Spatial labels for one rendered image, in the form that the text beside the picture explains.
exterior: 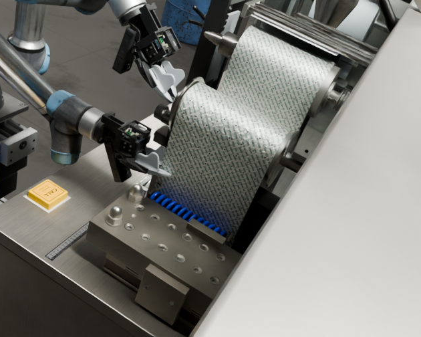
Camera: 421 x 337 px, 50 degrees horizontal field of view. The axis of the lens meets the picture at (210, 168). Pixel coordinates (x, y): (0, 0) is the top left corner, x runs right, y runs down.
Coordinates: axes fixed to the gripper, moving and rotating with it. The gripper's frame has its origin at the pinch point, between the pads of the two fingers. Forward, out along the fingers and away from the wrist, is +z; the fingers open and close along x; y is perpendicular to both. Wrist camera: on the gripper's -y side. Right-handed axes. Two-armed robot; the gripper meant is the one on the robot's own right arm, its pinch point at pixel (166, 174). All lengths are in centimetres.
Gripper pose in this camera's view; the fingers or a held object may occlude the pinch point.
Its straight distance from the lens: 110.3
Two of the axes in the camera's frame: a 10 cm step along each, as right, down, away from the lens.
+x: 4.3, -4.1, 8.0
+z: 8.5, 4.9, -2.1
